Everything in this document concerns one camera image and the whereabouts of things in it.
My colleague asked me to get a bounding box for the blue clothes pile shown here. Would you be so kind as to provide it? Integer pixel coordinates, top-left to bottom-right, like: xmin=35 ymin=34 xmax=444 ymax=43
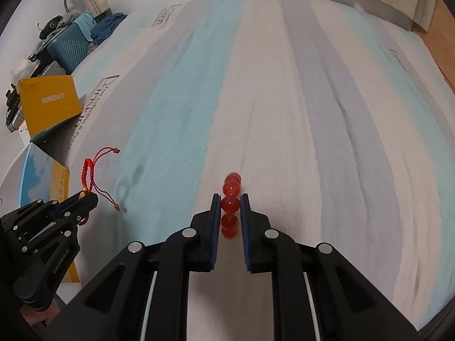
xmin=91 ymin=13 xmax=127 ymax=45

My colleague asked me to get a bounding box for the white cardboard shoe box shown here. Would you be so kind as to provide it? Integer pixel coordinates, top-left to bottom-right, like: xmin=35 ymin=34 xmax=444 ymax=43
xmin=0 ymin=74 xmax=85 ymax=292

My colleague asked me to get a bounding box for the wooden bed frame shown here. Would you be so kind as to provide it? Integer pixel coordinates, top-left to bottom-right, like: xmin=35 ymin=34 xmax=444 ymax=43
xmin=413 ymin=0 xmax=455 ymax=90

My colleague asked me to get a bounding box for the striped bed sheet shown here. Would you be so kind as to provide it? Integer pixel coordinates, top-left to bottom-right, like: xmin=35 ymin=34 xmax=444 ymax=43
xmin=57 ymin=0 xmax=454 ymax=329

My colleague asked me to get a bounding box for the clutter on suitcases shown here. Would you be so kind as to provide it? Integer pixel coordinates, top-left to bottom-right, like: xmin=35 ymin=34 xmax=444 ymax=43
xmin=4 ymin=11 xmax=83 ymax=107

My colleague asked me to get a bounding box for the teal suitcase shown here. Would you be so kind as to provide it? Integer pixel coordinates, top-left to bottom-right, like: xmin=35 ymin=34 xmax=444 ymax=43
xmin=46 ymin=23 xmax=90 ymax=75

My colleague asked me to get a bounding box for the red cord gold bar bracelet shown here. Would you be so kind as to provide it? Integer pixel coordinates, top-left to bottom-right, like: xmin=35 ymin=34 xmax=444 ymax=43
xmin=75 ymin=146 xmax=122 ymax=227

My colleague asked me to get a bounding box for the grey suitcase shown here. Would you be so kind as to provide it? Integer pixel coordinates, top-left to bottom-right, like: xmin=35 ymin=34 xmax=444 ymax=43
xmin=5 ymin=60 xmax=69 ymax=134

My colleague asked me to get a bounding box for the left hand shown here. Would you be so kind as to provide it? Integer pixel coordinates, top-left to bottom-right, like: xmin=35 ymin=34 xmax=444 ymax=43
xmin=19 ymin=300 xmax=60 ymax=327

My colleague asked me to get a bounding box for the red bead bracelet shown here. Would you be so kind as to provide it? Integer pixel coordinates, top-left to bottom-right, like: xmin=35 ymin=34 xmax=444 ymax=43
xmin=219 ymin=172 xmax=244 ymax=240

